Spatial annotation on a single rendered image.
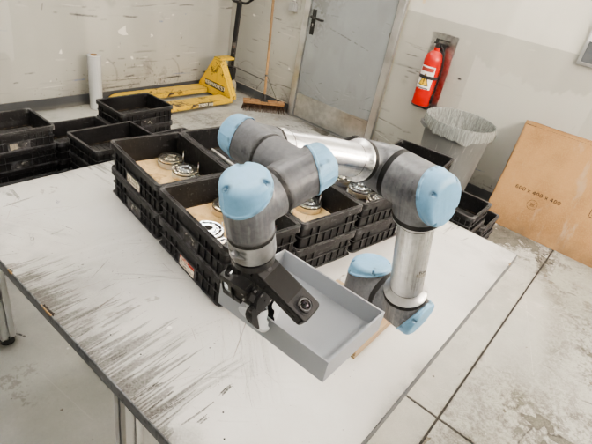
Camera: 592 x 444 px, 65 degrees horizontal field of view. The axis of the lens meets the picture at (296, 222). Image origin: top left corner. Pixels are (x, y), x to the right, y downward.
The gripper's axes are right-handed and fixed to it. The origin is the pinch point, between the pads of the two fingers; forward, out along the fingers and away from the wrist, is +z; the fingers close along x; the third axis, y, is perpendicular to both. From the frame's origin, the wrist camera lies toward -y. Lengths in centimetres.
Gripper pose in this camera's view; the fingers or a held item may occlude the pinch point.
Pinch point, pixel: (270, 326)
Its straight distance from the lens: 89.7
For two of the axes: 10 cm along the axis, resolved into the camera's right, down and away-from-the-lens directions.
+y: -7.9, -4.3, 4.3
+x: -6.1, 5.7, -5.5
